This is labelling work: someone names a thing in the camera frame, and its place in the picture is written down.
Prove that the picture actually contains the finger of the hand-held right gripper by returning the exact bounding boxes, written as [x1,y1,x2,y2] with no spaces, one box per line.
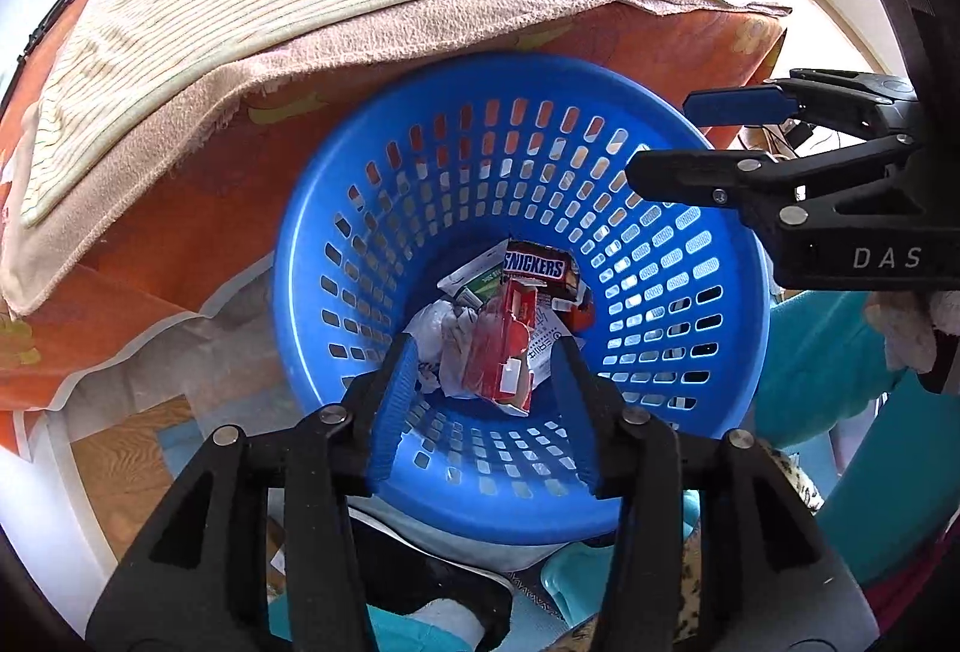
[625,133,920,227]
[682,68,920,136]

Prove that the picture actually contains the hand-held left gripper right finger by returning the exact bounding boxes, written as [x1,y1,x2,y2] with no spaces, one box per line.
[550,337,880,652]

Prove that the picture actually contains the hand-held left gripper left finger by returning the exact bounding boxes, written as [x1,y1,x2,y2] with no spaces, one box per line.
[84,332,421,652]

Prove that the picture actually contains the white plastic bag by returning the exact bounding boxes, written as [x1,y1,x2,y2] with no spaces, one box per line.
[405,299,481,398]

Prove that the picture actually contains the red plastic wrapper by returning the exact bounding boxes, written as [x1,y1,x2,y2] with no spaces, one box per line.
[459,277,556,414]

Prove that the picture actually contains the green white milk carton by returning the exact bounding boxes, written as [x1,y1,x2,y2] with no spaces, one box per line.
[437,249,511,308]

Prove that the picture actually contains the brown chocolate bar wrapper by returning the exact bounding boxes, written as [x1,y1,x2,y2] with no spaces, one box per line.
[501,239,595,330]

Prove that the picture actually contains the blue plastic basket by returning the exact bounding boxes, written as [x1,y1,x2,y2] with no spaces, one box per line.
[272,52,773,546]

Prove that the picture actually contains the person's right forearm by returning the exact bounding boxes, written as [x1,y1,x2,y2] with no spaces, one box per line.
[866,290,940,373]

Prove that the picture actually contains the black white shoe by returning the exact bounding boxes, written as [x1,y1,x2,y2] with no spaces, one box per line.
[349,513,515,652]

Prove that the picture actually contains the teal garment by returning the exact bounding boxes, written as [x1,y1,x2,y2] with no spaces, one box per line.
[757,292,960,585]

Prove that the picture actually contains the leopard print cloth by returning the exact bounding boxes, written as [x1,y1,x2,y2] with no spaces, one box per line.
[555,438,826,652]

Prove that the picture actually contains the orange tablecloth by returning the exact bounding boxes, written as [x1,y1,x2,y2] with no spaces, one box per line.
[0,0,788,465]

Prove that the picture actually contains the beige towel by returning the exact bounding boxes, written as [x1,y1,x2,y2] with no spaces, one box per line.
[0,0,792,319]

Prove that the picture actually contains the striped yellow towel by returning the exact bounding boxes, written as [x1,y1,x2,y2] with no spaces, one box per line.
[21,0,706,229]

